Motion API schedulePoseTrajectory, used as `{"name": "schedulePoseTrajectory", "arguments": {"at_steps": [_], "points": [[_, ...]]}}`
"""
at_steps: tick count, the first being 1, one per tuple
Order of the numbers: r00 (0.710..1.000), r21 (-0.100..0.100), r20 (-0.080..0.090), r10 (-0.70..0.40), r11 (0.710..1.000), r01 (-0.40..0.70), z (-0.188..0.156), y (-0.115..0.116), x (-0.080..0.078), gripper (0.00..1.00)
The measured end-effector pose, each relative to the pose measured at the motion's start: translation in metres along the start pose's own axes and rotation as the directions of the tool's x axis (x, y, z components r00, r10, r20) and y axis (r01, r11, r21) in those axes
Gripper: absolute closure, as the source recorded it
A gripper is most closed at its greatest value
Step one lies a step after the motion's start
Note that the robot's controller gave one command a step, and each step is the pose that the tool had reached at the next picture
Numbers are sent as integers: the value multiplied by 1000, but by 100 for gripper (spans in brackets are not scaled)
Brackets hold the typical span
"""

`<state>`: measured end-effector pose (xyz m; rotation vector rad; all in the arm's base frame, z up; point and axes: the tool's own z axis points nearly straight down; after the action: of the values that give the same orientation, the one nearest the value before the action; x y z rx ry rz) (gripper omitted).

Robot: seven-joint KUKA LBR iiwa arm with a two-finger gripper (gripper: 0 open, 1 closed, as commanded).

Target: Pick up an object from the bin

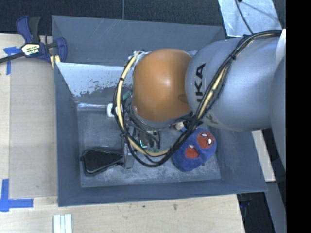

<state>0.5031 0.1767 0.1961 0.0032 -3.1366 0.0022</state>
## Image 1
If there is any black wedge-shaped pouch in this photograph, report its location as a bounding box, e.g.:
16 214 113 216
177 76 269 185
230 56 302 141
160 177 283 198
80 149 125 177

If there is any clear tube with white cap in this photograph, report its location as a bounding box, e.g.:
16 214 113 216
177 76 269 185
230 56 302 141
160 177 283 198
77 101 117 118

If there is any blue plush toy red face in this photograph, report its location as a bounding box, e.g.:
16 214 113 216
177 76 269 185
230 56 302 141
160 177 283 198
172 127 218 172

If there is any pale wood flat board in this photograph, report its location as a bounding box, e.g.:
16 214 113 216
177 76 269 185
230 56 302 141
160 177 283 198
9 57 59 199

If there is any grey metal bin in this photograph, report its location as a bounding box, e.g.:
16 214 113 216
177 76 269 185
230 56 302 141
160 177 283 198
51 15 268 207

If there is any black cylinder on white bracket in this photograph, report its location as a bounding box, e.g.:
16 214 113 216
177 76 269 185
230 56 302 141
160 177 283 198
174 119 194 131

